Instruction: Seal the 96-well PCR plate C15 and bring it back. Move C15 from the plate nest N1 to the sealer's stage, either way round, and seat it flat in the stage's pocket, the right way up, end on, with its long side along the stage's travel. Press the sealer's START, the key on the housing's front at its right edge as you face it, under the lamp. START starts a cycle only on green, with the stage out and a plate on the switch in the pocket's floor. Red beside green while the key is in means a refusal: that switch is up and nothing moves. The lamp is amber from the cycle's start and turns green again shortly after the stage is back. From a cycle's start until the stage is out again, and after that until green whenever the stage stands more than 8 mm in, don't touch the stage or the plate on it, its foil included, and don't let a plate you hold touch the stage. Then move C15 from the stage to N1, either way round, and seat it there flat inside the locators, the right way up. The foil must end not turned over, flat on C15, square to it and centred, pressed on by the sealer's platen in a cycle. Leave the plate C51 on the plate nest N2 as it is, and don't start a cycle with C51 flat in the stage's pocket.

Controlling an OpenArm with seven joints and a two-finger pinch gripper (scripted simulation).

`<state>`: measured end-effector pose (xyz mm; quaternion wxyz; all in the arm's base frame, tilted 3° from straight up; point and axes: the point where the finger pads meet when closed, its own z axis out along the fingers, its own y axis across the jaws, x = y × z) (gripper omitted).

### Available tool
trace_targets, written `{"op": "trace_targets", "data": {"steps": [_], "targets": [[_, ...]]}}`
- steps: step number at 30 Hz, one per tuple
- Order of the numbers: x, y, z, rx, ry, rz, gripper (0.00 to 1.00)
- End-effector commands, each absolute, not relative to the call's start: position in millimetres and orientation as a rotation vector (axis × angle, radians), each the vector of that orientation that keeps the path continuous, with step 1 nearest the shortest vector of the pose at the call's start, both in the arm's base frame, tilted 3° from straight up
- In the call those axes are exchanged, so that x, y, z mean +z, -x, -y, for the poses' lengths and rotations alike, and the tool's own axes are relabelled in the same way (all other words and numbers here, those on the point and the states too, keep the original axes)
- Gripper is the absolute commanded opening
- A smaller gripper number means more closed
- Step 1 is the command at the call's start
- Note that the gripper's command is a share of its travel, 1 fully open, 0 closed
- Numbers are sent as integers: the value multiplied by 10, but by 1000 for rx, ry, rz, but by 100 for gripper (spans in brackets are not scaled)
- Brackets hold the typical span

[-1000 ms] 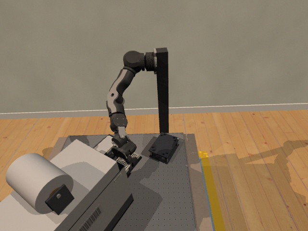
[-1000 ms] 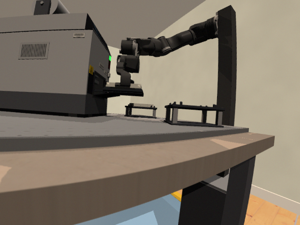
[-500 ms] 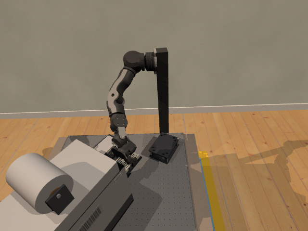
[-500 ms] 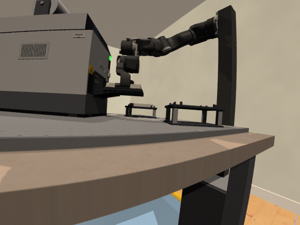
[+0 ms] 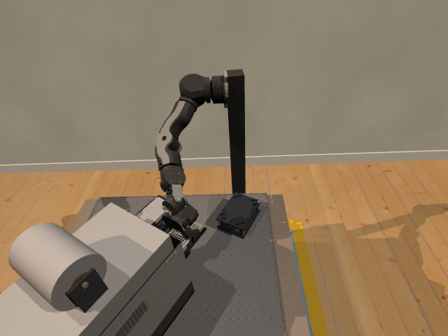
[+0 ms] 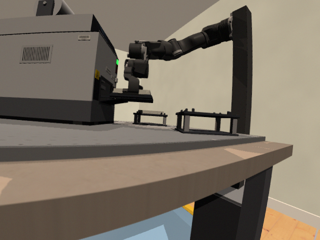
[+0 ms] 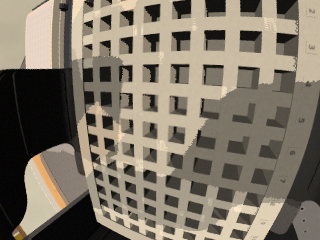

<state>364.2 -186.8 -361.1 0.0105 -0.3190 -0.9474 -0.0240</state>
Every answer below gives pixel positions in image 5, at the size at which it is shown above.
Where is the beige roll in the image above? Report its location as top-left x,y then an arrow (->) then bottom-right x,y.
8,223 -> 107,312

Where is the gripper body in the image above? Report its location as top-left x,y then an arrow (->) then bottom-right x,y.
162,203 -> 199,232

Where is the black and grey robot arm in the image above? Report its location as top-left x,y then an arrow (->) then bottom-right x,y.
155,71 -> 228,216

